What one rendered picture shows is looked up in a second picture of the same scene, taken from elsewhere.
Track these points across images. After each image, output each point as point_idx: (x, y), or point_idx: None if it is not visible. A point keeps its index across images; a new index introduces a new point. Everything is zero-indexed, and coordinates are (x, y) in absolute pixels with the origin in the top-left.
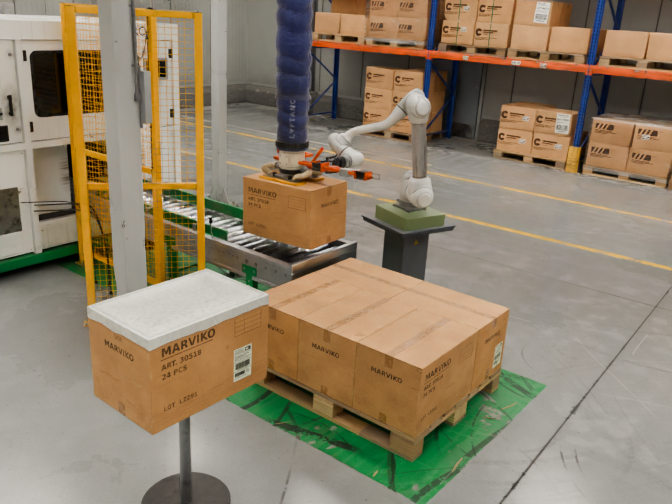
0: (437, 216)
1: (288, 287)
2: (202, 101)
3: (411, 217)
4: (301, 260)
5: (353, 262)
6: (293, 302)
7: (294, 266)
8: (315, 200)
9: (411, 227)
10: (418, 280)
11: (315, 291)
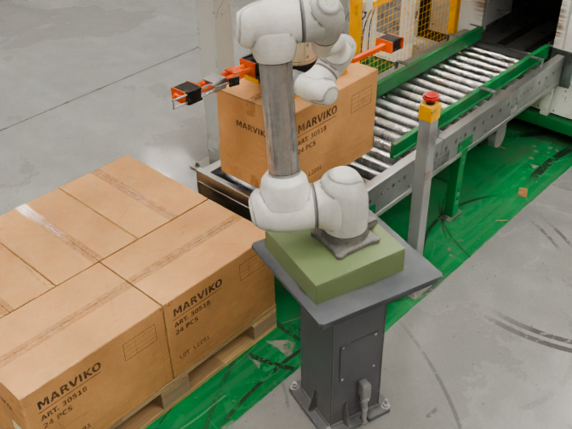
0: (305, 275)
1: (153, 179)
2: None
3: (279, 236)
4: (214, 175)
5: (248, 234)
6: (105, 183)
7: (198, 173)
8: (224, 106)
9: (271, 250)
10: (164, 299)
11: (136, 198)
